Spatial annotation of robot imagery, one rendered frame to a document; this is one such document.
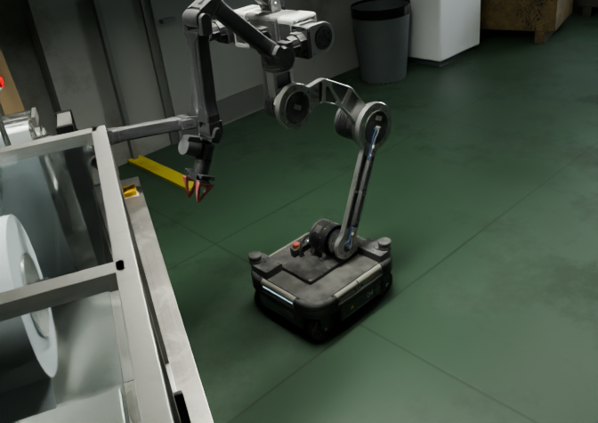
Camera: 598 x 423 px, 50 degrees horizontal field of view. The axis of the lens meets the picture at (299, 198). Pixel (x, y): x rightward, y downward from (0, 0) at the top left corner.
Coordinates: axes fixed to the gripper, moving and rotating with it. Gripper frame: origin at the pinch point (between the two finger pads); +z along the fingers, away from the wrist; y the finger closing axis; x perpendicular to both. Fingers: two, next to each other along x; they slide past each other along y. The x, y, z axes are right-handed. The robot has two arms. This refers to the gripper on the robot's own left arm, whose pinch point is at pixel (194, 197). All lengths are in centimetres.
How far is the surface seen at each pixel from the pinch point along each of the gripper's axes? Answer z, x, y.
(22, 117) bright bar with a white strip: -15, -56, -21
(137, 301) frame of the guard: -11, -93, 113
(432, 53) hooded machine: -130, 413, -209
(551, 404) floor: 48, 127, 97
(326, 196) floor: 12, 191, -104
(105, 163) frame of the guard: -20, -77, 70
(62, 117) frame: -18, -48, -11
